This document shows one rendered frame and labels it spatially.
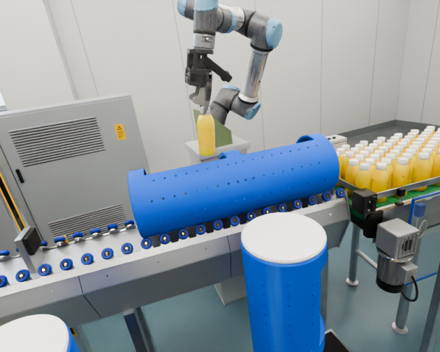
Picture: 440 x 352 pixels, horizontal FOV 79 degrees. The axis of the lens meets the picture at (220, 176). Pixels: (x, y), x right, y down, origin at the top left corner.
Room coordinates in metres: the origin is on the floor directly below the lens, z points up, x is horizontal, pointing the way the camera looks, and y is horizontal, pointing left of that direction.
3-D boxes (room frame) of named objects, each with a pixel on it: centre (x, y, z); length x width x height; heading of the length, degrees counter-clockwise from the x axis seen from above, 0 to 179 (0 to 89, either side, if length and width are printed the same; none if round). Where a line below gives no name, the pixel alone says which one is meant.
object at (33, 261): (0.92, 0.78, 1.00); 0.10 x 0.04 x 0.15; 12
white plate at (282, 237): (0.75, -0.18, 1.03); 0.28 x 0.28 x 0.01
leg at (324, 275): (1.12, -0.47, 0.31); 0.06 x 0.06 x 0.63; 12
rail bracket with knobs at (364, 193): (1.02, -0.61, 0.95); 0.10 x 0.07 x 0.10; 12
